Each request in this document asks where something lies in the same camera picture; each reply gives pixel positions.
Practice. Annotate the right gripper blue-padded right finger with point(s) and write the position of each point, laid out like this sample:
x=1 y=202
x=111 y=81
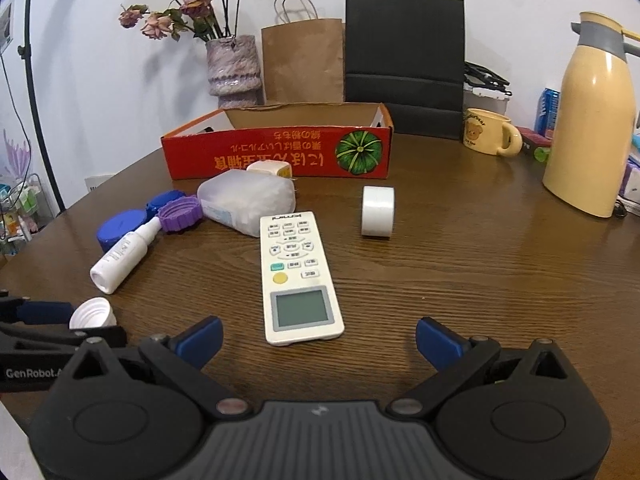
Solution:
x=459 y=363

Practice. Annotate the black paper bag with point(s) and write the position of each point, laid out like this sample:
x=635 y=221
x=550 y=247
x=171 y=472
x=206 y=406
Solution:
x=410 y=56

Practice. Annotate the dried rose bouquet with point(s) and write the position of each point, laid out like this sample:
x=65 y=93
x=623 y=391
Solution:
x=206 y=20

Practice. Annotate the red cardboard pumpkin box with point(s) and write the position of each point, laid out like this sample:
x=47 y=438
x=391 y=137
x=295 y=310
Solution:
x=330 y=140

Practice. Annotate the yellow bear mug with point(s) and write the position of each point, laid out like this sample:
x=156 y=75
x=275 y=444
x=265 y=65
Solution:
x=490 y=133

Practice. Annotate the white tape roll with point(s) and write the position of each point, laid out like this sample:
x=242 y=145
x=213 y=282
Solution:
x=377 y=211

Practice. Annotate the purple screw lid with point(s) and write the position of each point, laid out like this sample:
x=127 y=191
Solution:
x=180 y=214

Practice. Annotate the green small object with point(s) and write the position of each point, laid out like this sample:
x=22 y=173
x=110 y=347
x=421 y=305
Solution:
x=542 y=154

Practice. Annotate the white spray bottle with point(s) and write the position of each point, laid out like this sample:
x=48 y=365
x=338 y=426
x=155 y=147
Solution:
x=114 y=266

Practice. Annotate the purple ceramic vase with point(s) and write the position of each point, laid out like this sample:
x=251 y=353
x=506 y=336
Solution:
x=234 y=72

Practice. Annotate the translucent plastic cotton swab box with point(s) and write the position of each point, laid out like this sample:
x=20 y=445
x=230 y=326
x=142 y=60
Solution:
x=239 y=199

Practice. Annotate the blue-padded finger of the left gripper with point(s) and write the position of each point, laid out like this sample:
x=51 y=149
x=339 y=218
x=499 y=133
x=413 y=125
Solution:
x=20 y=309

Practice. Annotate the white yellow charger plug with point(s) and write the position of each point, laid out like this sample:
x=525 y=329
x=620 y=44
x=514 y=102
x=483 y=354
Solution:
x=277 y=168

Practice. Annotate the black light stand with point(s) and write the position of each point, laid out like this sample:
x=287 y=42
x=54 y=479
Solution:
x=25 y=52

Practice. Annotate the brown paper bag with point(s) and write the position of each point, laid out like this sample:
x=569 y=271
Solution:
x=303 y=55

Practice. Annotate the white bottle cap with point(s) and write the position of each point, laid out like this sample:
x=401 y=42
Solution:
x=96 y=312

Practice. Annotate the blue contact lens case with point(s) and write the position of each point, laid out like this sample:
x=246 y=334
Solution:
x=114 y=228

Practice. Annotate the cream thermos jug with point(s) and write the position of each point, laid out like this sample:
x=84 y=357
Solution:
x=595 y=121

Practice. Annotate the dark red flat box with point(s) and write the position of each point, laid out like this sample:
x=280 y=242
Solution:
x=533 y=140

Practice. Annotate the blue soda can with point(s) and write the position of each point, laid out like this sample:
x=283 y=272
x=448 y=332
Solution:
x=547 y=108

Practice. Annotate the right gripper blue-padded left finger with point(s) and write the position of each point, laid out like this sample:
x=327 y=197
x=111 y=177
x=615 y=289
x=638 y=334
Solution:
x=179 y=360

